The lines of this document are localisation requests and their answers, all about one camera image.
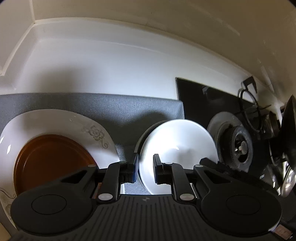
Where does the light blue ceramic bowl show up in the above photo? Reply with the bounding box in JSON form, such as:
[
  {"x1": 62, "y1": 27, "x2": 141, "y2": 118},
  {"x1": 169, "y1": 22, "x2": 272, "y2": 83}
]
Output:
[{"x1": 139, "y1": 120, "x2": 219, "y2": 195}]

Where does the brown round plate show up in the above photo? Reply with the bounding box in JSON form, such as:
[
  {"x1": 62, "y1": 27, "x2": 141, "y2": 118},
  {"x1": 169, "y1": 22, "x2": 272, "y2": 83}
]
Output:
[{"x1": 14, "y1": 135, "x2": 96, "y2": 195}]

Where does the grey counter mat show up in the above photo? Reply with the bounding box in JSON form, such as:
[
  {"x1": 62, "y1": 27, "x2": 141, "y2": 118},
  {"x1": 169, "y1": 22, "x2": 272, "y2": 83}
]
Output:
[{"x1": 0, "y1": 92, "x2": 185, "y2": 195}]

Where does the silver stove burner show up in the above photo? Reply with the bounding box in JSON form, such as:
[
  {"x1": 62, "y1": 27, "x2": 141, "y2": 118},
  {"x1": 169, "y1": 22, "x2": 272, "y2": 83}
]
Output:
[{"x1": 207, "y1": 111, "x2": 253, "y2": 173}]

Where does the black gas stove top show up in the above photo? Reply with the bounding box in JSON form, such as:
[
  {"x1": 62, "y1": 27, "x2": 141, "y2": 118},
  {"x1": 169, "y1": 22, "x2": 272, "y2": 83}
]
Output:
[{"x1": 176, "y1": 78, "x2": 285, "y2": 205}]

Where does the upper white floral plate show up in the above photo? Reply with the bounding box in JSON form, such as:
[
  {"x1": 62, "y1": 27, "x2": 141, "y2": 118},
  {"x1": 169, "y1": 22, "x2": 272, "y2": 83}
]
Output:
[{"x1": 1, "y1": 109, "x2": 119, "y2": 220}]

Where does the black pot support grate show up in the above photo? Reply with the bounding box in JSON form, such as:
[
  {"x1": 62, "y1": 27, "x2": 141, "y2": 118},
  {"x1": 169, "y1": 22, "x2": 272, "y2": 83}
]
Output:
[{"x1": 238, "y1": 75, "x2": 287, "y2": 163}]

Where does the dark wok pan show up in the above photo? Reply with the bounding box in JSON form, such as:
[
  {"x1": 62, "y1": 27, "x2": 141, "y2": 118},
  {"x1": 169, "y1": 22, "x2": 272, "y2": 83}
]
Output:
[{"x1": 280, "y1": 95, "x2": 295, "y2": 197}]

